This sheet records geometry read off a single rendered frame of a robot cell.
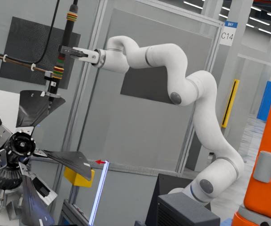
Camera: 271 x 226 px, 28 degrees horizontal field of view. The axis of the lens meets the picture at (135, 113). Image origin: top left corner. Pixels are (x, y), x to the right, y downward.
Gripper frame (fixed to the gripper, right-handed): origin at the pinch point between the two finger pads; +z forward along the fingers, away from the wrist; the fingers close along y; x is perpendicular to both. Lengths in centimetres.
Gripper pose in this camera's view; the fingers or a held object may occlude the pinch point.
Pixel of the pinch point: (63, 49)
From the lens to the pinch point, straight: 238.0
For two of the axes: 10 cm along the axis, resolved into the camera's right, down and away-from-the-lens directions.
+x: 2.6, -9.6, -1.2
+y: -4.5, -2.3, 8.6
